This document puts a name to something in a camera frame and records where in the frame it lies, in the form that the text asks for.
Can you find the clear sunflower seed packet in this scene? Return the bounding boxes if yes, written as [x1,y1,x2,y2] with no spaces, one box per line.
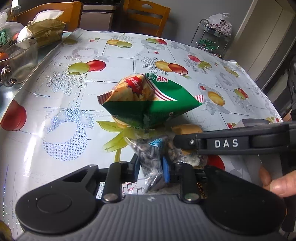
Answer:
[125,135,169,193]

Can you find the green shrimp chips bag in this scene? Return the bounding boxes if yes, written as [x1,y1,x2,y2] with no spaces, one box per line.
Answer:
[97,73,204,128]

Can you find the person's right hand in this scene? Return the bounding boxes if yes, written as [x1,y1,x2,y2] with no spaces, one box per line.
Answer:
[259,165,296,197]

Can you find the white cardboard box tray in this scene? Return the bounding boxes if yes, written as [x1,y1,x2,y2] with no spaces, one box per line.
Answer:
[237,118,270,127]

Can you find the fruit-pattern tablecloth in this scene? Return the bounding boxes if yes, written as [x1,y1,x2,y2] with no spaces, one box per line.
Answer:
[1,29,282,237]

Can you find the green candies on shelf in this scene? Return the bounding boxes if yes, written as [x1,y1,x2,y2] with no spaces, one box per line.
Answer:
[199,39,219,52]

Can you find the clear acrylic shelf cart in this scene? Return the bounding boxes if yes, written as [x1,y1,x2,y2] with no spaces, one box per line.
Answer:
[191,19,231,59]

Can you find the white Dove plastic bag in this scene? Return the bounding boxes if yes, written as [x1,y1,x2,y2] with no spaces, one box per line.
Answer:
[208,13,232,36]

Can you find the grey cabinet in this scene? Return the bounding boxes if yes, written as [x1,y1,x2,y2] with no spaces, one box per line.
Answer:
[79,4,116,31]

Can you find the tissue pack in gold wrapper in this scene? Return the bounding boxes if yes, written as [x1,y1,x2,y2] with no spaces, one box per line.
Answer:
[27,9,66,48]

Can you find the orange fruit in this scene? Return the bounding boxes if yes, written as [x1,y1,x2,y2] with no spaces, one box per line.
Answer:
[0,52,9,61]

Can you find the wooden chair at left side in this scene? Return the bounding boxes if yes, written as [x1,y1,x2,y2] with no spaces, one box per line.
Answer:
[12,1,83,32]

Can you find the plastic water bottle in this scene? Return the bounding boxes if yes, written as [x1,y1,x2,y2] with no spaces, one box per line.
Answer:
[0,11,10,47]

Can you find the glass bowl with handle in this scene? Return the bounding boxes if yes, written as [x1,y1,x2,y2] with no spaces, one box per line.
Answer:
[1,38,38,87]

